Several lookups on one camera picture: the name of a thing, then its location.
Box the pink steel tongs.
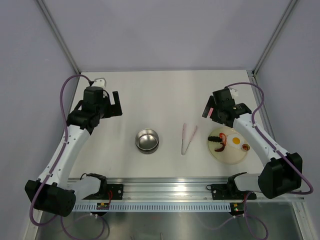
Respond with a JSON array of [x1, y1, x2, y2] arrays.
[[181, 122, 199, 156]]

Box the small noodle soup cup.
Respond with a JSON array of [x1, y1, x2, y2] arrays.
[[241, 143, 251, 152]]

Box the cream round plate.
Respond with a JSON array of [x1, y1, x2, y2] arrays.
[[207, 127, 250, 165]]

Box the round steel lunch box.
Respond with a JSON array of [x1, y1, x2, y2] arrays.
[[134, 128, 160, 154]]

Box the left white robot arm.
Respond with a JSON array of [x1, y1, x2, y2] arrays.
[[24, 86, 123, 217]]

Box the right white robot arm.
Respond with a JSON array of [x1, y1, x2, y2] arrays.
[[202, 87, 303, 199]]

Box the red shrimp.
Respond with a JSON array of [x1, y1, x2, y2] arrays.
[[219, 132, 227, 146]]

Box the fried egg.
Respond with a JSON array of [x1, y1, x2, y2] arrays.
[[226, 133, 245, 150]]

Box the dark brown sausage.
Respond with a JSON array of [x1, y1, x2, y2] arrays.
[[214, 142, 226, 153]]

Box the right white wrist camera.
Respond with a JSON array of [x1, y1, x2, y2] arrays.
[[228, 87, 239, 98]]

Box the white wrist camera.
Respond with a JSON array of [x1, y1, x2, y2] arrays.
[[92, 77, 107, 89], [228, 87, 239, 98]]

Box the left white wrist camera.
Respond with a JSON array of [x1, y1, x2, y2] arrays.
[[92, 77, 107, 89]]

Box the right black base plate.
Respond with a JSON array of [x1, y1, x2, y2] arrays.
[[206, 183, 249, 201]]

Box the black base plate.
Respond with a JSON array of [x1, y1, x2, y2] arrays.
[[83, 184, 124, 200], [206, 183, 249, 201]]

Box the aluminium mounting rail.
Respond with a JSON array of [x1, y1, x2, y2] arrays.
[[67, 176, 305, 202]]

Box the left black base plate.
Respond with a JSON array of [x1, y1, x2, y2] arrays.
[[83, 184, 124, 200]]

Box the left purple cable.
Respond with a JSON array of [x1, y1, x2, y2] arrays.
[[29, 74, 111, 240]]

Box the white slotted cable duct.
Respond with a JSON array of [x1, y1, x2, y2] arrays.
[[73, 202, 243, 213]]

